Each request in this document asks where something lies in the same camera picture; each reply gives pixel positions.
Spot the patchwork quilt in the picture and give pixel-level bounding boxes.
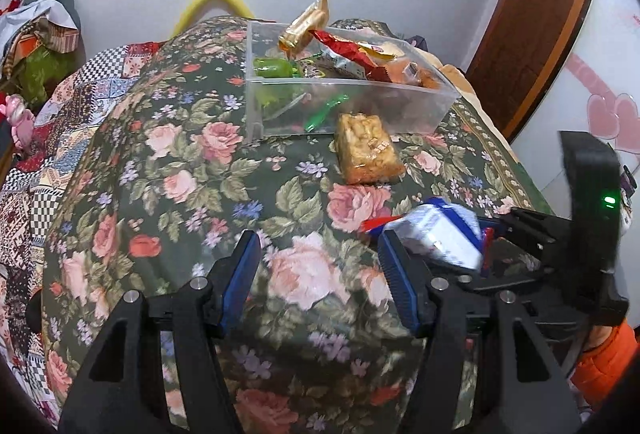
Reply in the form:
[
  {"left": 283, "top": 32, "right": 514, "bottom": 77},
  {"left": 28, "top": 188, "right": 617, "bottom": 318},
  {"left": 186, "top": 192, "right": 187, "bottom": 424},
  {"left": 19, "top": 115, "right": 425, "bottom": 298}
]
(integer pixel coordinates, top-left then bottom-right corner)
[{"left": 0, "top": 41, "right": 166, "bottom": 430}]

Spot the brown wooden door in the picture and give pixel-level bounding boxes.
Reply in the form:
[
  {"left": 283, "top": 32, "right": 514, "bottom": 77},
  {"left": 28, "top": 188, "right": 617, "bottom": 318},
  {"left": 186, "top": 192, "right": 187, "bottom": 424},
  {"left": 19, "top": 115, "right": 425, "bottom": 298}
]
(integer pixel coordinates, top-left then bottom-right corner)
[{"left": 465, "top": 0, "right": 603, "bottom": 145}]

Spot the green jelly cup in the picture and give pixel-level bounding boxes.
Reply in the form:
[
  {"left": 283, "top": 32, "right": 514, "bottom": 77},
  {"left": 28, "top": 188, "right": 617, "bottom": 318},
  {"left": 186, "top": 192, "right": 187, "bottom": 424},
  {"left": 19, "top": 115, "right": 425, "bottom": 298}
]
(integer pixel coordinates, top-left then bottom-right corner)
[{"left": 252, "top": 57, "right": 296, "bottom": 79}]

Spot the grey bag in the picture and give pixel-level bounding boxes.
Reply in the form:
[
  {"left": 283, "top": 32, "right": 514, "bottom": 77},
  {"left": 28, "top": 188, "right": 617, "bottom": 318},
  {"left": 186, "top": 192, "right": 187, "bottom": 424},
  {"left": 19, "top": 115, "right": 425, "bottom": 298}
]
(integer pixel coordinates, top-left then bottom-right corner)
[{"left": 400, "top": 34, "right": 431, "bottom": 54}]

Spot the yellow snack packet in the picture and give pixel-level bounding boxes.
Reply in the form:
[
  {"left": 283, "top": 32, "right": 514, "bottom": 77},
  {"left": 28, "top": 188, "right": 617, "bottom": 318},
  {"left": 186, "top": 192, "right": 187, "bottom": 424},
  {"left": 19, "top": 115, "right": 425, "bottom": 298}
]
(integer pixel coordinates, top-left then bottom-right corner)
[{"left": 357, "top": 38, "right": 401, "bottom": 59}]

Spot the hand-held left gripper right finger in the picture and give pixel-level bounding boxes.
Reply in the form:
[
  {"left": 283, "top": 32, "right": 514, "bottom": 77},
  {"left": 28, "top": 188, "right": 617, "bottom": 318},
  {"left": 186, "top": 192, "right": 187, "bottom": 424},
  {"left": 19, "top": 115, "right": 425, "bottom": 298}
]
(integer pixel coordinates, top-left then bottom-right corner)
[{"left": 377, "top": 229, "right": 583, "bottom": 434}]

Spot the pile of clothes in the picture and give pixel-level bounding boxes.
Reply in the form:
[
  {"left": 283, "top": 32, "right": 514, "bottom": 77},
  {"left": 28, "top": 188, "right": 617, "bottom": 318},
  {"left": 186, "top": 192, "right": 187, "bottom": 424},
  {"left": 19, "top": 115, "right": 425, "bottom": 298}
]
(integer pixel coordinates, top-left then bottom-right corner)
[{"left": 0, "top": 0, "right": 83, "bottom": 109}]

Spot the long cracker packet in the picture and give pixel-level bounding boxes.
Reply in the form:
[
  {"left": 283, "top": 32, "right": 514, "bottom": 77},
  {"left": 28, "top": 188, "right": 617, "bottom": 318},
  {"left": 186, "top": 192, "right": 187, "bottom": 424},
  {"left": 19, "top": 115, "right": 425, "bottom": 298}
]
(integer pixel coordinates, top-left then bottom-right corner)
[{"left": 277, "top": 0, "right": 331, "bottom": 54}]

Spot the white heart-print wardrobe door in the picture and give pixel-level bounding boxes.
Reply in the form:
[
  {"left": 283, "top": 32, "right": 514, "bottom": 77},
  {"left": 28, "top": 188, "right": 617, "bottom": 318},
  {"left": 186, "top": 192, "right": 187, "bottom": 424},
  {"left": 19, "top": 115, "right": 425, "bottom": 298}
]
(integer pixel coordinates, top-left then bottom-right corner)
[{"left": 512, "top": 0, "right": 640, "bottom": 235}]

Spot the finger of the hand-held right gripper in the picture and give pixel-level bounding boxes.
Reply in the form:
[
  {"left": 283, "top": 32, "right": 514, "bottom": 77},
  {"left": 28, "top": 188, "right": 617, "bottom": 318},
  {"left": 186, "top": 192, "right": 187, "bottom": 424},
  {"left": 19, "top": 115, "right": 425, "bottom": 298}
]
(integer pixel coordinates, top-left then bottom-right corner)
[
  {"left": 456, "top": 263, "right": 569, "bottom": 311},
  {"left": 492, "top": 207, "right": 577, "bottom": 265}
]

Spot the red snack bag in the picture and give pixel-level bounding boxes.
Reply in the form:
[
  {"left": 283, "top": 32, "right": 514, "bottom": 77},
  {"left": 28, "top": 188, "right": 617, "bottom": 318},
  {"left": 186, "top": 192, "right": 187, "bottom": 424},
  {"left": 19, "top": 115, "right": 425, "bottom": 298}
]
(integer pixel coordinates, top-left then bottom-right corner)
[{"left": 310, "top": 28, "right": 396, "bottom": 84}]

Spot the green snack packet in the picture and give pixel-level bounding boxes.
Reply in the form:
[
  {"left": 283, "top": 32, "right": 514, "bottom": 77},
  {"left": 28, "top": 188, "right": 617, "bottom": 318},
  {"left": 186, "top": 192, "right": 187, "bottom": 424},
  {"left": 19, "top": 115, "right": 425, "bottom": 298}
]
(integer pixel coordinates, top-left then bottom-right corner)
[{"left": 257, "top": 91, "right": 351, "bottom": 133}]

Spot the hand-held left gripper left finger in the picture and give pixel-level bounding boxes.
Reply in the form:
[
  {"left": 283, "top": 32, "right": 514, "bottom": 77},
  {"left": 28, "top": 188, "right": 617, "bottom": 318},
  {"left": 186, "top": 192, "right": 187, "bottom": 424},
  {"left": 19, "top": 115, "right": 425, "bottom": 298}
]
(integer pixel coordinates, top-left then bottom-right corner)
[{"left": 57, "top": 229, "right": 263, "bottom": 434}]

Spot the yellow foam tube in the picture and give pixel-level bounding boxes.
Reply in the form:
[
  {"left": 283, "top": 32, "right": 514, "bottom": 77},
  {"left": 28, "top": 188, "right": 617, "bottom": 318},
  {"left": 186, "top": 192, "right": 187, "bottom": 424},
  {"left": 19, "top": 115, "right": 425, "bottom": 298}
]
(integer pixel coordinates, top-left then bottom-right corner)
[{"left": 172, "top": 0, "right": 256, "bottom": 37}]

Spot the tan cloth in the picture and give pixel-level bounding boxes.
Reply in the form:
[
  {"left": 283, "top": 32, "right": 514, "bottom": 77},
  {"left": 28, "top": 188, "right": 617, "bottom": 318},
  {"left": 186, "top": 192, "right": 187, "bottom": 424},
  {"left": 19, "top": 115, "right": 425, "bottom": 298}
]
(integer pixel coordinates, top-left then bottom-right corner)
[{"left": 440, "top": 64, "right": 481, "bottom": 107}]

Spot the orange rice cracker packet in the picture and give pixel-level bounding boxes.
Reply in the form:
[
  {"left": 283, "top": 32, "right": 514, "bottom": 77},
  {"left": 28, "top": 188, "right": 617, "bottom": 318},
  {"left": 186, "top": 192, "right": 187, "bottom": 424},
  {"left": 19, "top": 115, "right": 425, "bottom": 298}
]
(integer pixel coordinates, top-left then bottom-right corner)
[{"left": 332, "top": 112, "right": 407, "bottom": 186}]

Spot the clear packet with green strip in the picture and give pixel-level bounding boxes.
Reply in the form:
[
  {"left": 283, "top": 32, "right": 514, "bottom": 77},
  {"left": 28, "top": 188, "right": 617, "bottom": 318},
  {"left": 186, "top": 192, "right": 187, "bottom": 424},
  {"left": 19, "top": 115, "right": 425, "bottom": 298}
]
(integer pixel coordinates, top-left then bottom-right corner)
[{"left": 295, "top": 56, "right": 361, "bottom": 79}]

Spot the dark floral blanket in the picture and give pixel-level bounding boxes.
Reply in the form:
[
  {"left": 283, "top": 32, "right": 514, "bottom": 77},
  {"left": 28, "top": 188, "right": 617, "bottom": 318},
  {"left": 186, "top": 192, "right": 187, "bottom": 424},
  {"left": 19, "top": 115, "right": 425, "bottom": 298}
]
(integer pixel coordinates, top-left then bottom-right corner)
[{"left": 42, "top": 16, "right": 556, "bottom": 434}]

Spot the person's right forearm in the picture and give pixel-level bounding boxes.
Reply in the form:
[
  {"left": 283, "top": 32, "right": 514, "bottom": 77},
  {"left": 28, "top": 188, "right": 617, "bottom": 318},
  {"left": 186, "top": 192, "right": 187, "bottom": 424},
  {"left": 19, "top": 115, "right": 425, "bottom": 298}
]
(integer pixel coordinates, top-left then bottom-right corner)
[{"left": 570, "top": 321, "right": 640, "bottom": 415}]

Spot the white and blue snack bag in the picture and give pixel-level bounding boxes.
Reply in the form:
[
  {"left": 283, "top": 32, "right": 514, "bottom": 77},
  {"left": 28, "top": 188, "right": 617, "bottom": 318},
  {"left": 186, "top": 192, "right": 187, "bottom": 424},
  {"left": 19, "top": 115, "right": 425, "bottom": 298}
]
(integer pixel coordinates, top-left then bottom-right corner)
[{"left": 360, "top": 197, "right": 496, "bottom": 273}]

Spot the clear plastic storage box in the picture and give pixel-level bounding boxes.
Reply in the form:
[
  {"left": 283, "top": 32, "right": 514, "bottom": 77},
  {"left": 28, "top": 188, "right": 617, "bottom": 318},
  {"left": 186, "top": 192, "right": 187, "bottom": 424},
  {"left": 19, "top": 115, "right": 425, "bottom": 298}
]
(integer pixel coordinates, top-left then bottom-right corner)
[{"left": 243, "top": 20, "right": 458, "bottom": 145}]

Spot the pink plush toy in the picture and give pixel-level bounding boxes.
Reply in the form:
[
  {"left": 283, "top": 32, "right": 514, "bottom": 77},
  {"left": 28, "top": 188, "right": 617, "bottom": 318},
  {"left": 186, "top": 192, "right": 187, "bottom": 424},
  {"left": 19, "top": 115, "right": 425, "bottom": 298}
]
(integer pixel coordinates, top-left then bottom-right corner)
[{"left": 0, "top": 94, "right": 36, "bottom": 149}]

